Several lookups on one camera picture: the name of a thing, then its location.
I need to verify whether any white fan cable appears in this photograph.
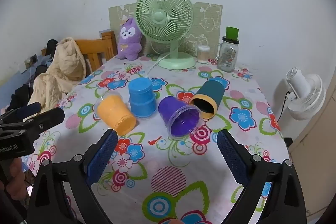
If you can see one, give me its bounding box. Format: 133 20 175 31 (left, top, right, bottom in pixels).
147 53 172 80

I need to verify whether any black fan cable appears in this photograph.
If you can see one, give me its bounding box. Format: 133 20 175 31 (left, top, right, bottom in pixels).
277 91 292 122

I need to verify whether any wooden chair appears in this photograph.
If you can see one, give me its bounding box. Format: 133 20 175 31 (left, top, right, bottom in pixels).
41 31 118 75

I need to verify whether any purple plush toy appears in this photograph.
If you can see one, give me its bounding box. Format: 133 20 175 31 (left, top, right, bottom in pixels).
115 17 143 60

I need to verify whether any clear cotton swab container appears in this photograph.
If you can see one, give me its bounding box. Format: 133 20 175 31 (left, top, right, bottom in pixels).
197 44 210 64

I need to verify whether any orange plastic cup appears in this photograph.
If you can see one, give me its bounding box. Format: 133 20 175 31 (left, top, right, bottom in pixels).
95 91 137 136

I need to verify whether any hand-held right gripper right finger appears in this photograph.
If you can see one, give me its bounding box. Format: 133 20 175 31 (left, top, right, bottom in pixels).
217 129 307 224

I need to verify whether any blue plastic cup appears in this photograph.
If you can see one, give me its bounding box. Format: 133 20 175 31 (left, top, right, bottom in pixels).
128 78 157 118

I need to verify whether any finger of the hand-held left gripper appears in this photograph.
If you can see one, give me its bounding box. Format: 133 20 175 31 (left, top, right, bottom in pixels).
0 107 66 140
0 102 42 124

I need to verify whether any person's left hand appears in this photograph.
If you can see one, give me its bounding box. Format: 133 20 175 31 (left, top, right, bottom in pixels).
6 158 27 200

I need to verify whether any black garment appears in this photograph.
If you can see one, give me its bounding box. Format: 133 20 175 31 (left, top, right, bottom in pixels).
46 39 59 59

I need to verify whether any purple plastic cup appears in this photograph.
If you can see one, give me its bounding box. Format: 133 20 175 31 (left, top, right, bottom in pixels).
158 96 202 140

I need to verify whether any dark clothes pile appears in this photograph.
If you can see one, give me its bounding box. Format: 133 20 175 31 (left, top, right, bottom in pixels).
5 64 53 111

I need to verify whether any green printed board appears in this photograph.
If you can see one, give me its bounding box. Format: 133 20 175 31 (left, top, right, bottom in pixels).
109 1 223 58

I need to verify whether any beige jacket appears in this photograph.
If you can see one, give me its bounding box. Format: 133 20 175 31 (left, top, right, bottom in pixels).
27 37 87 113

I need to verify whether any white fan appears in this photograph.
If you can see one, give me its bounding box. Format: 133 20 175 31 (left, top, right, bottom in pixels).
285 67 326 121

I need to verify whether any green desk fan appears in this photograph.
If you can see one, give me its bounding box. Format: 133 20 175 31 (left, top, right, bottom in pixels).
135 0 197 69

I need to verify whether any teal cup with yellow rim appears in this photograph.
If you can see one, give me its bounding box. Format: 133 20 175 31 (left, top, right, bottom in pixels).
189 81 225 119

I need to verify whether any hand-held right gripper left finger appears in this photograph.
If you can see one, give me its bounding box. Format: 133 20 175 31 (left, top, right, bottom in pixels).
28 129 118 224

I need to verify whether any glass bottle with green cap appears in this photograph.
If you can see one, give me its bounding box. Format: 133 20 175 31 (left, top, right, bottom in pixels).
217 26 240 72

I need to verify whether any wall socket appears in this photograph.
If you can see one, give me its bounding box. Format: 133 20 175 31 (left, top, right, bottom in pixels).
24 55 38 68

